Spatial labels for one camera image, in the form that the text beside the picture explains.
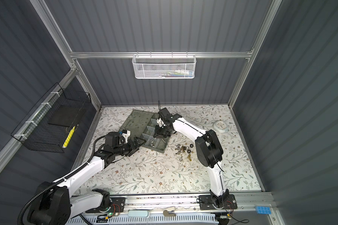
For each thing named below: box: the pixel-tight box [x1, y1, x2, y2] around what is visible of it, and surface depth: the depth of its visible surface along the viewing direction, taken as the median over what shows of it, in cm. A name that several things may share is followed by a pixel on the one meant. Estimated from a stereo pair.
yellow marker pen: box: [62, 125, 76, 149], surface depth 69 cm
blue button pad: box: [255, 205, 272, 215], surface depth 72 cm
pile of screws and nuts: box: [174, 143, 194, 162], surface depth 95 cm
